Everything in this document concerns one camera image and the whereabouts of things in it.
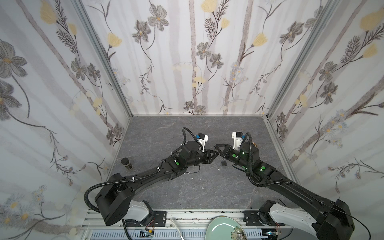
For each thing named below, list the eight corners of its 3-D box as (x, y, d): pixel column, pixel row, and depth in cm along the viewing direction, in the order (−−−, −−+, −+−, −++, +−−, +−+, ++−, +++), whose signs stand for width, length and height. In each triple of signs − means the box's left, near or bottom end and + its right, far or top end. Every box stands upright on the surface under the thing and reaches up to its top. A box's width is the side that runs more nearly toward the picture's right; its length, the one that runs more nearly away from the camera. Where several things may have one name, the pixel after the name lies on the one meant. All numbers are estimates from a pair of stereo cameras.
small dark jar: (126, 170, 93) (120, 163, 85) (127, 165, 95) (122, 157, 87) (132, 170, 93) (126, 163, 85) (133, 165, 95) (128, 157, 87)
